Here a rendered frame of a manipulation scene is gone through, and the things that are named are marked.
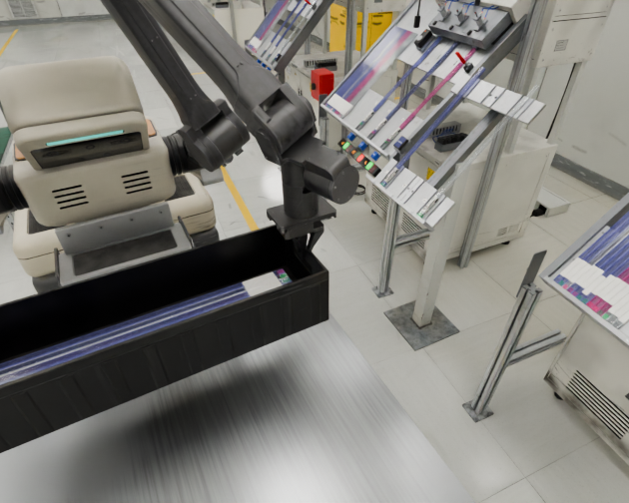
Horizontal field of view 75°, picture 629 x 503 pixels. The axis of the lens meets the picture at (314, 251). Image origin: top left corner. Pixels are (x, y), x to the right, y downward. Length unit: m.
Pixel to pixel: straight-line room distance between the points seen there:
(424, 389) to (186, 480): 1.22
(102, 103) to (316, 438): 0.67
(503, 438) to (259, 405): 1.17
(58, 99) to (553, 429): 1.79
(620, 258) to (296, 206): 0.85
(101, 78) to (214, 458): 0.66
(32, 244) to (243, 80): 0.87
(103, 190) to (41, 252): 0.43
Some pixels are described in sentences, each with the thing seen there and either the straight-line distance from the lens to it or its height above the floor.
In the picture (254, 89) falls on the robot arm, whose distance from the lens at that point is 0.58.
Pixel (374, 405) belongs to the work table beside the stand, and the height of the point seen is 0.80.
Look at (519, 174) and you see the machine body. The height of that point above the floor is 0.50.
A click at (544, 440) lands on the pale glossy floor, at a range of 1.83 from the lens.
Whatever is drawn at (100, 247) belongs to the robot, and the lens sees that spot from 0.97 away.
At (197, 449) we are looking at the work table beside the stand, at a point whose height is 0.80.
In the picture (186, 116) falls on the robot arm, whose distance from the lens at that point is 0.81.
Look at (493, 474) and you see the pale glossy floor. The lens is 1.69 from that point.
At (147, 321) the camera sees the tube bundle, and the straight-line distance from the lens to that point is 0.73.
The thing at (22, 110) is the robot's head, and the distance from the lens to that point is 0.83.
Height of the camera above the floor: 1.45
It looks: 38 degrees down
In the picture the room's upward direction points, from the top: straight up
